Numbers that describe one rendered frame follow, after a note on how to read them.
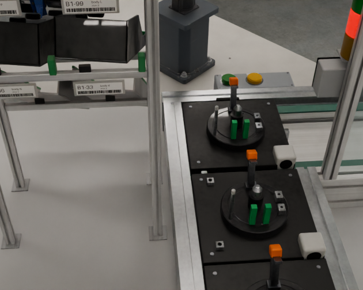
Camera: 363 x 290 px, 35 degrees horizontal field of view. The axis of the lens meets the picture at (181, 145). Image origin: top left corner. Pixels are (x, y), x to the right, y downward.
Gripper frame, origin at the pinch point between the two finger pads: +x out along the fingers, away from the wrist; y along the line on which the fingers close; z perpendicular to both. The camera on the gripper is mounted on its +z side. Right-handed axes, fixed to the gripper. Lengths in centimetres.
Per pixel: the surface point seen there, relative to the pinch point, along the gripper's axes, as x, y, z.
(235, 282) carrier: 47, 41, -18
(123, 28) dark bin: 16.0, 18.3, 14.8
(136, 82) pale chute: 12.5, 18.8, -3.8
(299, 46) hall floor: -157, 81, -167
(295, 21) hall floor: -185, 80, -174
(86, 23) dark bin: 15.7, 11.9, 15.0
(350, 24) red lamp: 6, 59, 10
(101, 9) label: 20.8, 16.3, 23.5
